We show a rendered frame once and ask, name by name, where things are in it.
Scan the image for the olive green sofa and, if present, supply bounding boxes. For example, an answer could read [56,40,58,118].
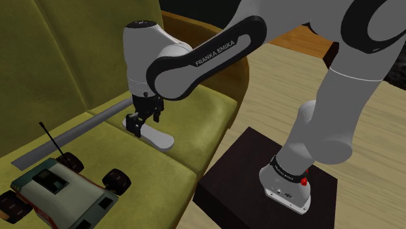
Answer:
[0,0,250,229]

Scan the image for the grey long bar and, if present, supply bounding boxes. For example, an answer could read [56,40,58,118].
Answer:
[10,97,133,171]

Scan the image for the white flat oblong remote control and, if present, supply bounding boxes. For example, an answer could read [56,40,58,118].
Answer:
[122,118,176,152]

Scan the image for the white toy car black wheels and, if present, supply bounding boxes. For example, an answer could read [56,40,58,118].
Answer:
[0,121,132,229]

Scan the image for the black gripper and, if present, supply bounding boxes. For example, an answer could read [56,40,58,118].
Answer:
[125,93,165,139]

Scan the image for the dark robot stand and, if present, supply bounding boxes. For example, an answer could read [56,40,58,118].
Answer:
[192,126,338,229]

